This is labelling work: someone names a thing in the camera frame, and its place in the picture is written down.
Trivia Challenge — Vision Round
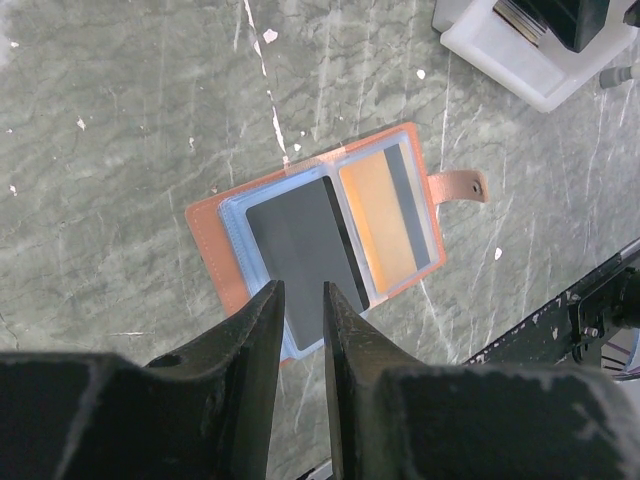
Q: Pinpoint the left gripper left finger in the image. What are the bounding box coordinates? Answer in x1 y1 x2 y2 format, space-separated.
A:
1 281 285 479

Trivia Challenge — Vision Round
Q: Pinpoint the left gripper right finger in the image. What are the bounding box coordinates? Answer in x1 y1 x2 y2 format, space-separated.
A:
323 283 639 479

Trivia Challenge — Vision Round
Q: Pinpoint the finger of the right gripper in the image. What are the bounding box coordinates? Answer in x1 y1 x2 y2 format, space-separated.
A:
514 0 610 53

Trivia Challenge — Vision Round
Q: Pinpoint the white plastic card bin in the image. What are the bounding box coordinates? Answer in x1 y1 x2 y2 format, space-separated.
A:
432 1 639 113

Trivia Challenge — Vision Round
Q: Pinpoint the pink leather card holder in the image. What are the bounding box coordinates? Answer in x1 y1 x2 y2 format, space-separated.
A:
186 123 489 361

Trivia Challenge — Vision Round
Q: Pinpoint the black credit card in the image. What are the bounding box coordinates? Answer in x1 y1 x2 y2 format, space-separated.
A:
245 175 370 359

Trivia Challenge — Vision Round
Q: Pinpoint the orange credit card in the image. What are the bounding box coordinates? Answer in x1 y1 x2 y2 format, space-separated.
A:
338 140 444 297

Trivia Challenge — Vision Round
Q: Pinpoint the stack of cards in bin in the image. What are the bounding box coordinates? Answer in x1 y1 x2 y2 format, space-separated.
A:
493 0 549 47

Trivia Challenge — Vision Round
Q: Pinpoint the small grey cylinder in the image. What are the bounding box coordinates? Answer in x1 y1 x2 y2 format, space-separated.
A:
599 64 640 89

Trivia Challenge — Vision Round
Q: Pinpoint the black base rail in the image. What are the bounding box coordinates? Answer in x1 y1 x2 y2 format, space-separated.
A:
465 240 639 365

